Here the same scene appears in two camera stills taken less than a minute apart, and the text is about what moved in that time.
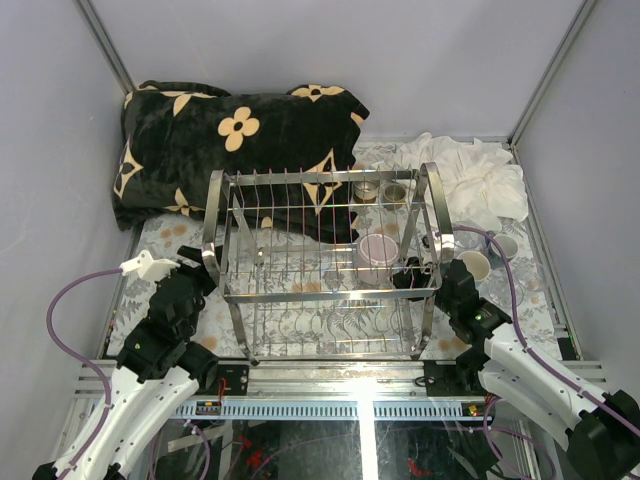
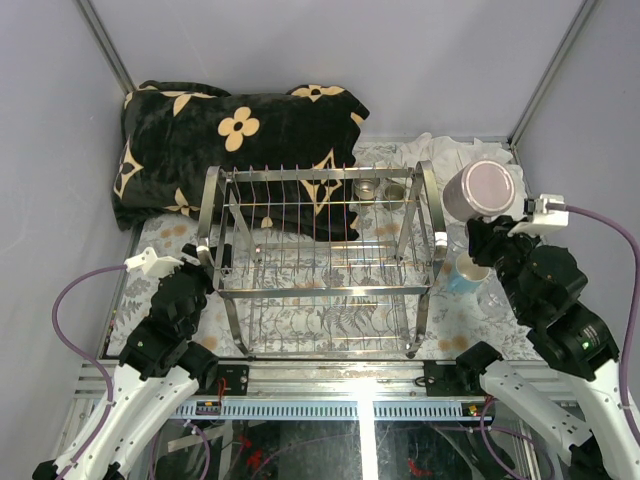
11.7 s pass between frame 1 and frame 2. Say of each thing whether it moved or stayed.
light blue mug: stayed
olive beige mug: stayed
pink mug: moved
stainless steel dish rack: stayed
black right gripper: moved
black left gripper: stayed
